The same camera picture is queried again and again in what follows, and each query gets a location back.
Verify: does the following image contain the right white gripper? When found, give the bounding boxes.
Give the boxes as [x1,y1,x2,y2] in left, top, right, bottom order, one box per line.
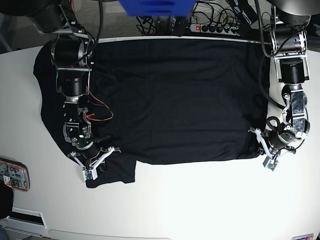
[67,142,121,181]

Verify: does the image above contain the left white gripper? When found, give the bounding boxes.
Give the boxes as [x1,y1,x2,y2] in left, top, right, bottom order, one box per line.
[248,127,297,172]

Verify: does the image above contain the black T-shirt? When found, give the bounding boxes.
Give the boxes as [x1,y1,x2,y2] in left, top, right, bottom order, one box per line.
[33,38,272,189]

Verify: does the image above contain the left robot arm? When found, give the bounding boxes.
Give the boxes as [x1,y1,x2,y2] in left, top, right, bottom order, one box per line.
[250,0,320,171]

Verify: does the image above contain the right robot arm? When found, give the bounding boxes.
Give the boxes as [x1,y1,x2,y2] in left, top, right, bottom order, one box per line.
[30,0,118,182]

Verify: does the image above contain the small printed card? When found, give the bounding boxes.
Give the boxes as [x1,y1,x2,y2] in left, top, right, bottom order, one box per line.
[292,233,314,240]

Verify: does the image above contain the orange clear screw box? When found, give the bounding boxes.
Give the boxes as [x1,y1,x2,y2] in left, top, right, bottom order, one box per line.
[0,157,30,192]

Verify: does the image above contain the white flat tray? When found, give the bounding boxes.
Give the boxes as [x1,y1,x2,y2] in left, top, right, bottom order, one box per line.
[3,207,47,238]

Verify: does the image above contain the black chair edge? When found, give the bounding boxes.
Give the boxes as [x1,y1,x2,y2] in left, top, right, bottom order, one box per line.
[0,181,14,219]

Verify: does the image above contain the white power strip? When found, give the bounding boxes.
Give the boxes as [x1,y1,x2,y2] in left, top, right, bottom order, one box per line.
[189,23,240,36]

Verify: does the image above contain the blue plastic box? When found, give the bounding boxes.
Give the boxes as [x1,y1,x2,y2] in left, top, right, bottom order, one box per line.
[119,0,196,17]

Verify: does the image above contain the black remote control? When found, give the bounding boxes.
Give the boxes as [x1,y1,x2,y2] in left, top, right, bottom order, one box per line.
[172,16,189,37]

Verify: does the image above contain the tangled black cables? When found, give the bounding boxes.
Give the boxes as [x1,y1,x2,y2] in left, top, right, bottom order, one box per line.
[135,15,161,36]

